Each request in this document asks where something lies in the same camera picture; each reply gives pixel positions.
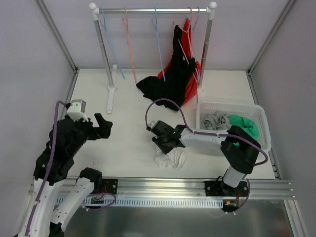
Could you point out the white clothes rack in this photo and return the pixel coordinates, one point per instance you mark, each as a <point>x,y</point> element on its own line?
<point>112,71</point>

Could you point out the green tank top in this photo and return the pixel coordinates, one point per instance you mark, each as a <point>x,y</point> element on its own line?
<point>246,124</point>

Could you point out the white slotted cable duct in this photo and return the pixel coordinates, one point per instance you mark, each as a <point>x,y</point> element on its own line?
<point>150,202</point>

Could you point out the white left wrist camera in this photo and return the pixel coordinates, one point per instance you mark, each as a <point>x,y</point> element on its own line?
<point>76,110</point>

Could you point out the grey tank top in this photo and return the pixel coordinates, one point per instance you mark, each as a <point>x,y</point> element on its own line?
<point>214,121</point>

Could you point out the light blue wire hanger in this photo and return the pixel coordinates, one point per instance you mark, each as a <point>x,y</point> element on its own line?
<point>110,42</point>

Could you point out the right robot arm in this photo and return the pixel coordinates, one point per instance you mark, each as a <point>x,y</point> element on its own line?
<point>237,146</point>

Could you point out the white tank top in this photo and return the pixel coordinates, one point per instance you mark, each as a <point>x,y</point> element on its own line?
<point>174,159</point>

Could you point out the white plastic basket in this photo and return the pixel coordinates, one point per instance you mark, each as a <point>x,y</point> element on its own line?
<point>253,112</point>

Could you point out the black tank top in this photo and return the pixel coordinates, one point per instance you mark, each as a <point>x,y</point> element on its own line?
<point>153,89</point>

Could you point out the aluminium frame post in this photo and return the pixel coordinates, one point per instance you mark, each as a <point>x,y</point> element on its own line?
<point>52,26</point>

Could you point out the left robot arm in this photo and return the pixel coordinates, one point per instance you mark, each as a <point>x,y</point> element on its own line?
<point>52,166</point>

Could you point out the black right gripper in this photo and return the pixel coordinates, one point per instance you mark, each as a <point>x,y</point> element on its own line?
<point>162,142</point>

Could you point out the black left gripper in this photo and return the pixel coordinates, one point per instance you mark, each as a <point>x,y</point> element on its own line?
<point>98,129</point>

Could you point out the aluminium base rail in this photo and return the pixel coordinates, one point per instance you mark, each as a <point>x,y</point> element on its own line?
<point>194,188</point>

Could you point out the red tank top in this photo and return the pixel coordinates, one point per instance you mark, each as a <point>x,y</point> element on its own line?
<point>178,73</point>

